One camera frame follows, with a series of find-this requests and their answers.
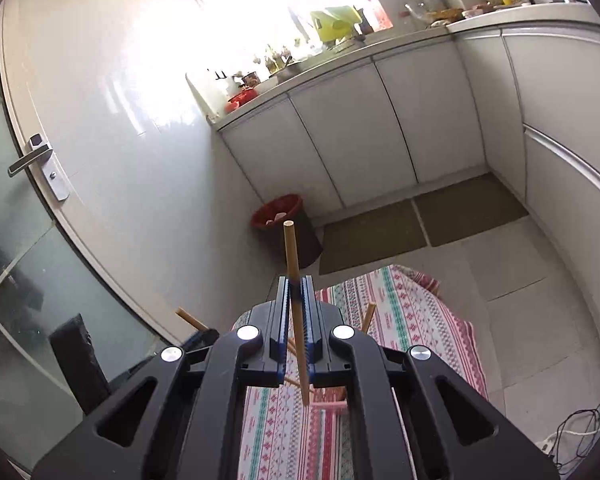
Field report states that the wooden chopstick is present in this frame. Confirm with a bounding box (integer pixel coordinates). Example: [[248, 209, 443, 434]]
[[175, 307, 209, 332], [361, 302, 377, 334], [284, 220, 310, 406]]

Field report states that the white kitchen cabinet run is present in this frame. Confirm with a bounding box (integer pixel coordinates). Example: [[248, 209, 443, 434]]
[[212, 3, 600, 333]]

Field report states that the white power strip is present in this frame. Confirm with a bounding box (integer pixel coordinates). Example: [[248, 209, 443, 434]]
[[535, 431, 562, 456]]

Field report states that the patterned red green tablecloth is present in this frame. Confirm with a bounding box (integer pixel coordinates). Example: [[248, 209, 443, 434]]
[[238, 264, 488, 479]]

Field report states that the wooden chopstick in basket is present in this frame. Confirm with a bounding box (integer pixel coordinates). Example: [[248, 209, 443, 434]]
[[361, 302, 377, 334], [175, 307, 209, 332]]

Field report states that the black chair back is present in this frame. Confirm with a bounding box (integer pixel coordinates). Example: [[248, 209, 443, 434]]
[[48, 313, 111, 416]]

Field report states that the pink perforated plastic basket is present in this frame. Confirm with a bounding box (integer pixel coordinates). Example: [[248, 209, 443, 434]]
[[306, 387, 348, 413]]

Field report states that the frosted glass door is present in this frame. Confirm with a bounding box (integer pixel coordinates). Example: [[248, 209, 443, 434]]
[[0, 24, 171, 470]]

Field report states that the red rimmed dark trash bin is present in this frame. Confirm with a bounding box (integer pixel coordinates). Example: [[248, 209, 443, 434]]
[[250, 193, 325, 271]]

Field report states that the red item on counter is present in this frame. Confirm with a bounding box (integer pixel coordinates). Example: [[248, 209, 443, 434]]
[[224, 86, 258, 114]]

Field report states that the green plastic watering jug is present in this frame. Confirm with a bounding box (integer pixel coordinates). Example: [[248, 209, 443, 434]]
[[310, 6, 362, 44]]

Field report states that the black cable tangle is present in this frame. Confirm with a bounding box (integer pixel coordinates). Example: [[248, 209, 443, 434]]
[[549, 383, 600, 476]]

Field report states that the silver door handle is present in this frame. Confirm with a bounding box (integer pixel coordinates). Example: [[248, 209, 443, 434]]
[[7, 133, 71, 202]]

